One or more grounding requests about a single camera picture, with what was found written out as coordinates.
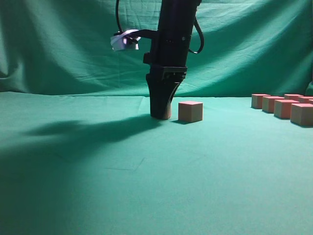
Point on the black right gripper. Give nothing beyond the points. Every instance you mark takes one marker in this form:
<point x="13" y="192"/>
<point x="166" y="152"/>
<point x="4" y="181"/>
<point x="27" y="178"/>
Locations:
<point x="168" y="53"/>

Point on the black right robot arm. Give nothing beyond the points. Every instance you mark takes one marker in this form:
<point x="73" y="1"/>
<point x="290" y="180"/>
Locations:
<point x="168" y="54"/>

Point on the green cloth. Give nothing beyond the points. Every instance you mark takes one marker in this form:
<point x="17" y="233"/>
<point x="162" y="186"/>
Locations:
<point x="80" y="154"/>

